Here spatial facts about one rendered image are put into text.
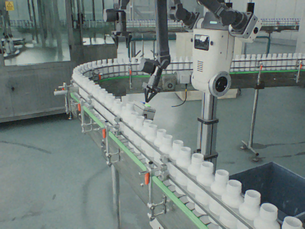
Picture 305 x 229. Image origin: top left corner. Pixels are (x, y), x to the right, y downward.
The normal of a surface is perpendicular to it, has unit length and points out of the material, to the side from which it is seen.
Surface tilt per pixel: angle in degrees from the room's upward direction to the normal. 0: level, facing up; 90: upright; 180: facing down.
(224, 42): 90
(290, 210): 90
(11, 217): 0
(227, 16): 109
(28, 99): 90
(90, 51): 90
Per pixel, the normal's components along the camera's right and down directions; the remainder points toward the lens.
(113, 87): 0.57, 0.28
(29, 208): 0.00, -0.94
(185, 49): 0.18, 0.33
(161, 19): 0.22, 0.62
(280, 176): -0.88, 0.16
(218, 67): 0.46, 0.47
